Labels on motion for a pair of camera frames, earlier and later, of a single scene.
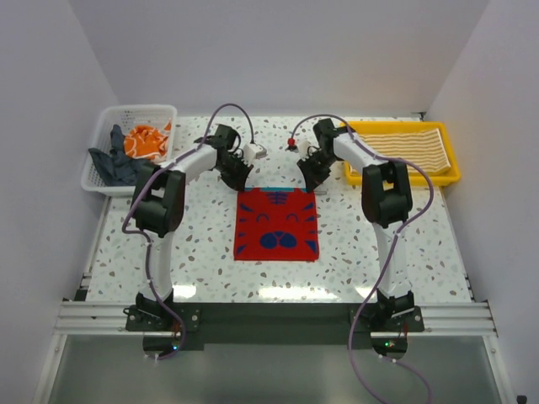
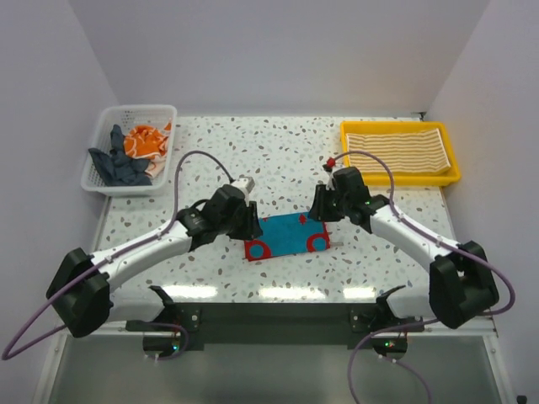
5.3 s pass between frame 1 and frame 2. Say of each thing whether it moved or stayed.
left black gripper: moved
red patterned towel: moved
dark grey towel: stayed
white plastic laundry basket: stayed
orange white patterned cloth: stayed
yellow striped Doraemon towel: stayed
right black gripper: moved
